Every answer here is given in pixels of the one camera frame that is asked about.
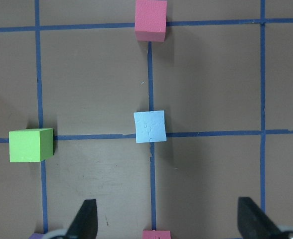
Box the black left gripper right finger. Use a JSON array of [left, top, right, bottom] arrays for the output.
[[237, 197, 281, 239]]

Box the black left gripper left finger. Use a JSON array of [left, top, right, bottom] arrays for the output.
[[65, 199, 98, 239]]

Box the pink foam block near base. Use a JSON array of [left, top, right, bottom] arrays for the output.
[[142, 230, 171, 239]]

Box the light blue foam block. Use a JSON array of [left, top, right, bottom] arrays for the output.
[[134, 111, 167, 143]]

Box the purple foam block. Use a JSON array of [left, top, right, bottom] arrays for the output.
[[28, 233, 45, 239]]

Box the green foam block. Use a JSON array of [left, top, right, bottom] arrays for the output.
[[8, 128, 54, 163]]

